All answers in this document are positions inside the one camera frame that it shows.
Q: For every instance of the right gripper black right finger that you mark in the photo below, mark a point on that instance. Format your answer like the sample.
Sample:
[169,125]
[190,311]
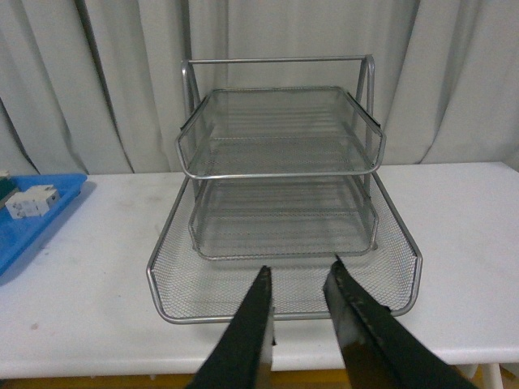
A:
[378,352]

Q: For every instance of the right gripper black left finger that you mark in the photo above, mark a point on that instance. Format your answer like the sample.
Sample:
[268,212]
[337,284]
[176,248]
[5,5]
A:
[243,356]

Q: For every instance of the silver mesh three-tier rack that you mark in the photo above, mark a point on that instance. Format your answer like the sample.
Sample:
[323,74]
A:
[284,178]

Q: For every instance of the blue plastic tray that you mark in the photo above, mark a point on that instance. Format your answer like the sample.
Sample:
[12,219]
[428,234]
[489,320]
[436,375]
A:
[19,234]

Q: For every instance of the white circuit breaker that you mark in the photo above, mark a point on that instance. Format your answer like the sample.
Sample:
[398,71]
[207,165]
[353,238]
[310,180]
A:
[35,201]

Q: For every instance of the green terminal block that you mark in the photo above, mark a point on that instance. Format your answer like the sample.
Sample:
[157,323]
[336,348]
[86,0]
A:
[7,187]

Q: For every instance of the white curtain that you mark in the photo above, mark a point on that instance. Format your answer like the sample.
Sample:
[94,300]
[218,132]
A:
[96,87]

